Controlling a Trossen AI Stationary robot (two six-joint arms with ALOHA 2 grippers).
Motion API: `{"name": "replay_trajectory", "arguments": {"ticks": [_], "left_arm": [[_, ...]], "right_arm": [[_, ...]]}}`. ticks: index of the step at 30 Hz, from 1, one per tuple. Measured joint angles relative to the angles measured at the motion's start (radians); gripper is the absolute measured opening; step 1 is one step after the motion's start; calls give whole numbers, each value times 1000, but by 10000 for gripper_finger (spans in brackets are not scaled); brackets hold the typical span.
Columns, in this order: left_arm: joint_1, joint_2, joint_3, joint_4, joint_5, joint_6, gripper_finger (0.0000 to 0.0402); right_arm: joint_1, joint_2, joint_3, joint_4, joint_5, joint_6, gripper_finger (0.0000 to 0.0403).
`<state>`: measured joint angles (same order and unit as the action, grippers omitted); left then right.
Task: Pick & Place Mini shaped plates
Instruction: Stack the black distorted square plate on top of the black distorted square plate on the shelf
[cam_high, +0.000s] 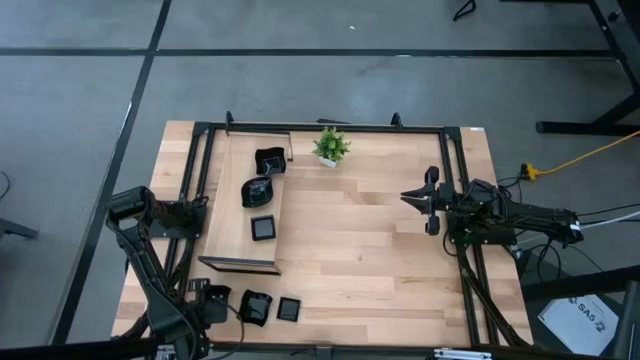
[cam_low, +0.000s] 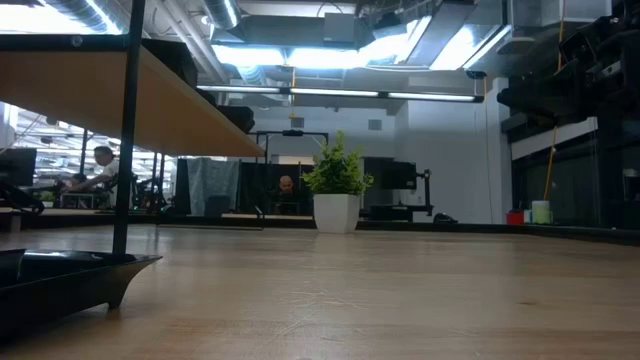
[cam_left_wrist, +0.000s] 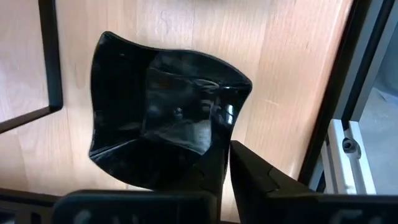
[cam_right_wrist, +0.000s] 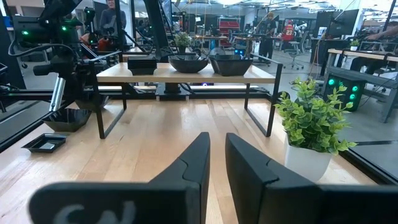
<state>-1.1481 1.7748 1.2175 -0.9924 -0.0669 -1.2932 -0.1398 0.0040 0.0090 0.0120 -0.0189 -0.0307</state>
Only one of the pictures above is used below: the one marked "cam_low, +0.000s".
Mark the black background monitor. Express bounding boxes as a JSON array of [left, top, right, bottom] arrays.
[[0, 147, 38, 190]]

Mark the black background rig frame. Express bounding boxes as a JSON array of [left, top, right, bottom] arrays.
[[243, 128, 330, 164]]

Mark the yellow hanging cord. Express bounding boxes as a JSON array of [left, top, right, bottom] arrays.
[[542, 19, 565, 201]]

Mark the pale green cup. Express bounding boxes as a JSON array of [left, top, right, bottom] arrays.
[[530, 199, 552, 225]]

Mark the grey curtain panel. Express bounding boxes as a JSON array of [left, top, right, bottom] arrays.
[[185, 158, 241, 216]]

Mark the person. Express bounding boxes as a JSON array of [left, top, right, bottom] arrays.
[[271, 174, 302, 216], [68, 145, 121, 209]]

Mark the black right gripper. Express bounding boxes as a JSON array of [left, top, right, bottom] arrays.
[[497, 14, 640, 126]]

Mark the background wooden table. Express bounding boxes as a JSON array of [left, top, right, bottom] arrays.
[[0, 207, 116, 232]]

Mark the long ceiling light fixture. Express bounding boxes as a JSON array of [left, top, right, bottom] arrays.
[[195, 83, 485, 104]]

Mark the black monitor on stand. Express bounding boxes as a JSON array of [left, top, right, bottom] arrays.
[[367, 158, 435, 222]]

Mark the wooden shelf with black frame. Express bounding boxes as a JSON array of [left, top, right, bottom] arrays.
[[0, 0, 265, 255]]

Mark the green plant in white pot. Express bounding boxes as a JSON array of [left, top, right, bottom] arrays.
[[301, 129, 375, 235]]

